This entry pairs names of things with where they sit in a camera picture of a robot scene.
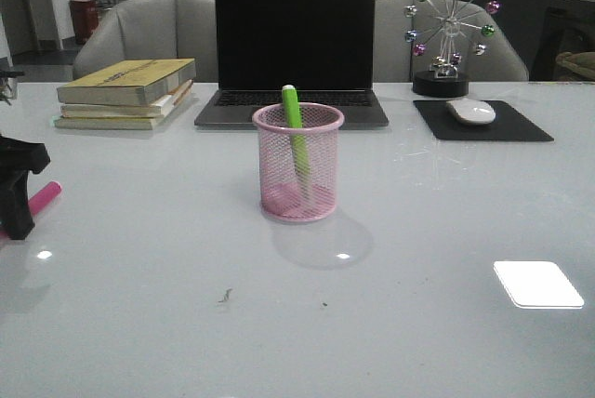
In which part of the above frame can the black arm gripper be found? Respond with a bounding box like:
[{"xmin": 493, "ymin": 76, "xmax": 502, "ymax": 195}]
[{"xmin": 1, "ymin": 136, "xmax": 50, "ymax": 240}]

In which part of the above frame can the pink highlighter pen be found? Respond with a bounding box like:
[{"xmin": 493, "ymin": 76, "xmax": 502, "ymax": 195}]
[{"xmin": 1, "ymin": 181, "xmax": 62, "ymax": 239}]

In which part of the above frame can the green highlighter pen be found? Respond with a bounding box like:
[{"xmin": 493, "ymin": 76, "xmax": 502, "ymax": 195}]
[{"xmin": 282, "ymin": 85, "xmax": 311, "ymax": 203}]

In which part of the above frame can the pink mesh pen holder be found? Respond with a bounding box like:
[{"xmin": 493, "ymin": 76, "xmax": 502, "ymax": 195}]
[{"xmin": 253, "ymin": 102, "xmax": 344, "ymax": 222}]

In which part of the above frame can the bottom pale book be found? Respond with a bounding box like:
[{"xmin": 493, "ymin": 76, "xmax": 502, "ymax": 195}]
[{"xmin": 53, "ymin": 115, "xmax": 167, "ymax": 130}]

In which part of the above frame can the top yellow book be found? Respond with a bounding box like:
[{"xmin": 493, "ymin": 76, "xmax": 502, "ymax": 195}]
[{"xmin": 57, "ymin": 59, "xmax": 196, "ymax": 106}]

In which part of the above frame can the middle cream book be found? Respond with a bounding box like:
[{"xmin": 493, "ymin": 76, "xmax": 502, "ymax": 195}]
[{"xmin": 60, "ymin": 80, "xmax": 193, "ymax": 118}]

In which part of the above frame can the red trash bin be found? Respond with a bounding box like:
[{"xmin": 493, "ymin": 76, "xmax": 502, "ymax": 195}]
[{"xmin": 69, "ymin": 0, "xmax": 99, "ymax": 45}]

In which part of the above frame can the left grey armchair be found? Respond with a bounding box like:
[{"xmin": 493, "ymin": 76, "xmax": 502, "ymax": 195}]
[{"xmin": 73, "ymin": 0, "xmax": 218, "ymax": 83}]

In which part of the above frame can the grey armchair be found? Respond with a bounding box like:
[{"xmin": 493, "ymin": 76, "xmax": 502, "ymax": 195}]
[
  {"xmin": 373, "ymin": 0, "xmax": 529, "ymax": 82},
  {"xmin": 73, "ymin": 0, "xmax": 218, "ymax": 83}
]

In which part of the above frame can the grey open laptop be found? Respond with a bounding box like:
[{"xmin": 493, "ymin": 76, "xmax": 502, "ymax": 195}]
[{"xmin": 194, "ymin": 0, "xmax": 389, "ymax": 129}]

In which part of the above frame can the right grey armchair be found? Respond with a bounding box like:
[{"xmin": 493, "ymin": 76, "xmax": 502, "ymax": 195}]
[{"xmin": 373, "ymin": 0, "xmax": 529, "ymax": 82}]

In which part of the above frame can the black mouse pad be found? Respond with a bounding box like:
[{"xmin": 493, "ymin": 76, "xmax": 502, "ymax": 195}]
[{"xmin": 413, "ymin": 100, "xmax": 554, "ymax": 142}]

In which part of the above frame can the ferris wheel desk ornament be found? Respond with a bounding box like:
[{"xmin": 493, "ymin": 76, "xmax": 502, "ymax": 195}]
[{"xmin": 403, "ymin": 0, "xmax": 496, "ymax": 98}]

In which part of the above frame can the white computer mouse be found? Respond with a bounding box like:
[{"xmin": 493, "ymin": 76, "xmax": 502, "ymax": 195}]
[{"xmin": 445, "ymin": 98, "xmax": 496, "ymax": 125}]

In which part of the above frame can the brown cushioned seat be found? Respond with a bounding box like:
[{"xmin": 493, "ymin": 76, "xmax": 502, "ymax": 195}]
[{"xmin": 556, "ymin": 51, "xmax": 595, "ymax": 81}]

